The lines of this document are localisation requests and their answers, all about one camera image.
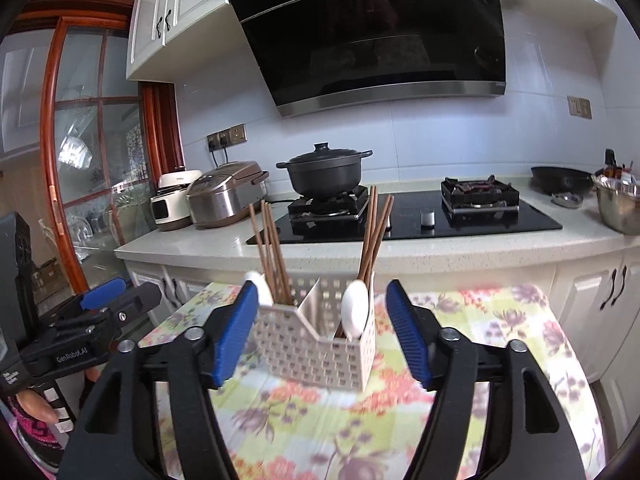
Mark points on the black frying pan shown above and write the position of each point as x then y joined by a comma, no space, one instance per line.
560,179

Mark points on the gold wall switch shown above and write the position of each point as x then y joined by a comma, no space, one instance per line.
579,107

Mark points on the floral tablecloth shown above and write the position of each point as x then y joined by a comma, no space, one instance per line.
310,425

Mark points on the large steel mixing bowl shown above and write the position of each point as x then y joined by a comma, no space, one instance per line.
620,210

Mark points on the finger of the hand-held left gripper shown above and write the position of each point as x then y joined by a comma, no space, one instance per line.
135,305
102,293

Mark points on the black burner grate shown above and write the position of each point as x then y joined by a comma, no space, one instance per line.
480,195
325,205

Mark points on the silver rice cooker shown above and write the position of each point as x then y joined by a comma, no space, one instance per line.
222,197

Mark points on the small steel dish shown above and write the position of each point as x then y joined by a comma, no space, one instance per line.
567,200

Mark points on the red wooden glass door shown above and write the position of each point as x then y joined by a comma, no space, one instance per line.
50,135

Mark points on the dark cooking utensils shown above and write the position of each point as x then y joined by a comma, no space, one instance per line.
611,162

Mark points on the white upper cabinets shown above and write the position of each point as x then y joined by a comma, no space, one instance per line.
150,20

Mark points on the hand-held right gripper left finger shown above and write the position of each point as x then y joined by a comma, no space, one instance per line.
235,335

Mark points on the gold wall socket panel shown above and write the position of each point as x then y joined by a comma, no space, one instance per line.
227,136

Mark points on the person's left hand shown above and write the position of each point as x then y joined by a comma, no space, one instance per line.
35,407

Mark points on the black range hood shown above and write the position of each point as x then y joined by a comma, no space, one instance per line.
370,35

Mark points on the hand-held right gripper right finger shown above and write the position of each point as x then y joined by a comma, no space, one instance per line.
407,335

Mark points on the black glass gas cooktop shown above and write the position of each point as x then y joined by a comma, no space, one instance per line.
410,232

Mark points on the white small cooker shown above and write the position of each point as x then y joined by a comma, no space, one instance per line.
170,205

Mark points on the white ceramic spoon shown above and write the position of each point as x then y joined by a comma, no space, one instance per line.
262,287
355,307

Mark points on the black lidded pot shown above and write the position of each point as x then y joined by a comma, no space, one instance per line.
325,172

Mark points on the white perforated plastic basket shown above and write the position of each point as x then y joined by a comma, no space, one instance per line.
300,350

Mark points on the person's left forearm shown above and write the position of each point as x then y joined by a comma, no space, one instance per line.
35,445

